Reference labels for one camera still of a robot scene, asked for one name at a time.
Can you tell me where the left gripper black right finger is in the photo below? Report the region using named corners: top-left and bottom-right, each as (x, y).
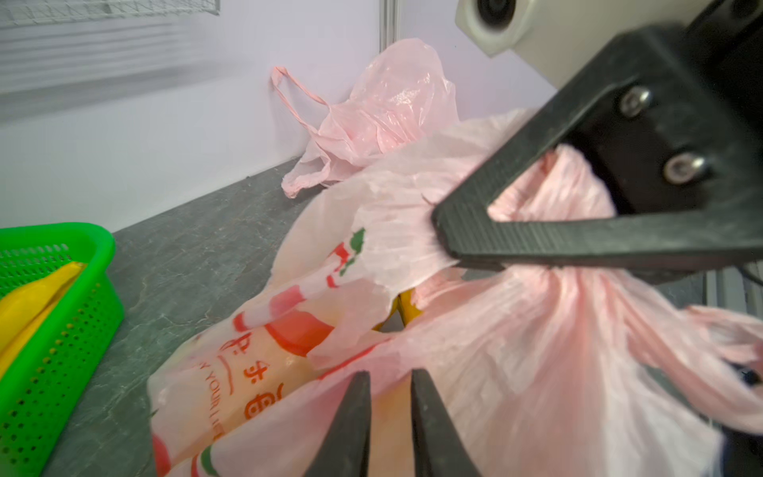
top-left (411, 369), bottom-right (480, 477)

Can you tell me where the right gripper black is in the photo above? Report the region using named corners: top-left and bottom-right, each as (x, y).
top-left (437, 1), bottom-right (762, 276)

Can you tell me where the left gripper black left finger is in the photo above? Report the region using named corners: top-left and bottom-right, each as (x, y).
top-left (304, 372), bottom-right (372, 477)

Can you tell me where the printed pink plastic bag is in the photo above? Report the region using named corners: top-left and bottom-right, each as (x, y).
top-left (148, 111), bottom-right (762, 476)

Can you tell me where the yellow banana bunch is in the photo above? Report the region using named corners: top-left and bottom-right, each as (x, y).
top-left (1, 262), bottom-right (85, 376)
top-left (374, 288), bottom-right (423, 332)

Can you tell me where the plain pink plastic bag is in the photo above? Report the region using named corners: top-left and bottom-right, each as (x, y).
top-left (270, 39), bottom-right (459, 199)

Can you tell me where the yellow banana bunch in basket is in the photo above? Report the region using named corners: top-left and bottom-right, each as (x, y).
top-left (1, 262), bottom-right (85, 376)

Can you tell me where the green plastic basket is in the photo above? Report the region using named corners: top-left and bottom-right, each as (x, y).
top-left (1, 223), bottom-right (124, 476)

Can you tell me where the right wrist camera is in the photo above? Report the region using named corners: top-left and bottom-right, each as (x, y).
top-left (455, 0), bottom-right (711, 87)

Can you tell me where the white wire shelf back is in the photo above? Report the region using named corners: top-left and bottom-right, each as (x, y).
top-left (1, 0), bottom-right (222, 29)

